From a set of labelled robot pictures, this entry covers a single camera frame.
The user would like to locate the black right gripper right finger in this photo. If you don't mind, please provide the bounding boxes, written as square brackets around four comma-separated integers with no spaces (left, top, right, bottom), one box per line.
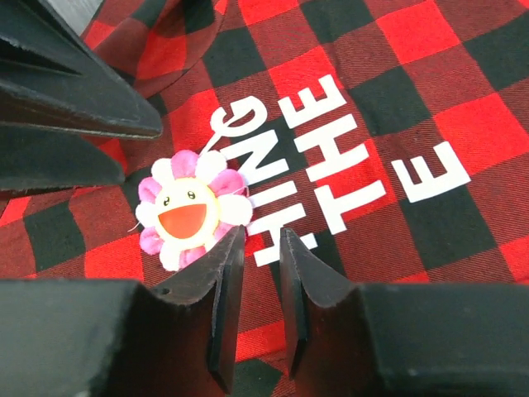
[280,228,528,396]

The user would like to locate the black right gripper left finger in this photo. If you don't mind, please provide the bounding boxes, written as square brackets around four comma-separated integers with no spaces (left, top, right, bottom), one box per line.
[1,227,245,396]

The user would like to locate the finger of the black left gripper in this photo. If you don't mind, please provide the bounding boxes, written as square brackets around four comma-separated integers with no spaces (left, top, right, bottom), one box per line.
[1,1,163,139]
[1,122,125,191]

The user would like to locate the pink white flower brooch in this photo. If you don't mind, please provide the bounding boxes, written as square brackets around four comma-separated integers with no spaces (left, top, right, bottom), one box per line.
[135,150,253,271]

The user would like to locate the red black plaid shirt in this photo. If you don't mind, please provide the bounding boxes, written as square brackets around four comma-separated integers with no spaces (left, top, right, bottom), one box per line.
[1,1,528,396]

